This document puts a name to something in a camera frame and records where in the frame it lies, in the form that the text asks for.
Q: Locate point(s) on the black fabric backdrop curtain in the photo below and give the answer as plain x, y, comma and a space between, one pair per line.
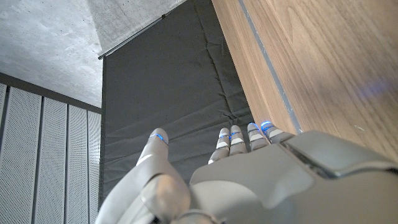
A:
171, 77

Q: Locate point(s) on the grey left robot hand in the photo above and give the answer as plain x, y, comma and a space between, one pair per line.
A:
264, 186

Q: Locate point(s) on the metal backdrop crossbar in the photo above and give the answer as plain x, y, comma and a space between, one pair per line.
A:
130, 37

